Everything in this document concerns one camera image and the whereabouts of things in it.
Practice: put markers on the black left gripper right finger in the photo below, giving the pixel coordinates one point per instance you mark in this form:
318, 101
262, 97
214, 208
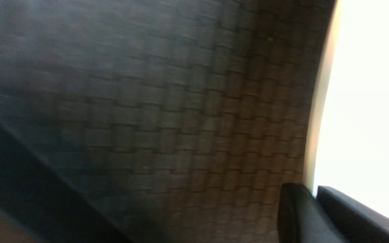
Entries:
355, 221

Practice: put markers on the large white square plate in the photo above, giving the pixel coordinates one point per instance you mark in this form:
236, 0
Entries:
347, 145

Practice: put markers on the black serving tray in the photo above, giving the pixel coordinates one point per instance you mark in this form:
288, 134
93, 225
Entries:
178, 120

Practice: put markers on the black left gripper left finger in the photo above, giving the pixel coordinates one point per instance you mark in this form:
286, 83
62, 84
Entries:
301, 219

